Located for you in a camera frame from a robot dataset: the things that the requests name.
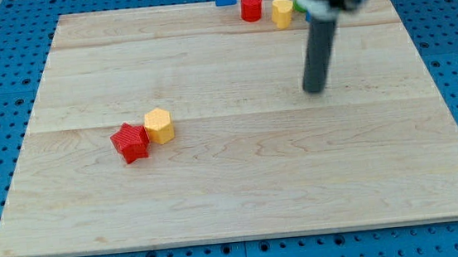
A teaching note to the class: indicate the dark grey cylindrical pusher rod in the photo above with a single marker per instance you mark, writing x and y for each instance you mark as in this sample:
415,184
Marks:
318,50

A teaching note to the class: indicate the green block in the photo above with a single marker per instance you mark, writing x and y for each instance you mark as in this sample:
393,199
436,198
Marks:
298,8

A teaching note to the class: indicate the red star block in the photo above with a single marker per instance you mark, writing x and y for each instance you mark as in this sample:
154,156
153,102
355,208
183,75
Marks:
131,142

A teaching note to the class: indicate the light wooden board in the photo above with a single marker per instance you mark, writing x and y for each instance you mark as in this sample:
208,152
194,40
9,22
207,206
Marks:
253,157

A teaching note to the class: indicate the yellow heart block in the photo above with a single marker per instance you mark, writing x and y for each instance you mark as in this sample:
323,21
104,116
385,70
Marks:
282,13

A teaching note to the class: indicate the blue block behind rod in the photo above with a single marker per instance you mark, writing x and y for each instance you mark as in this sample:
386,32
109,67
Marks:
308,17

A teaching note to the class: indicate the red cylinder block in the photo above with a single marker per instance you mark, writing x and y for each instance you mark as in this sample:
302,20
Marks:
251,10

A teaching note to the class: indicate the yellow hexagon block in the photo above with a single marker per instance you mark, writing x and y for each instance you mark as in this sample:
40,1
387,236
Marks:
159,126

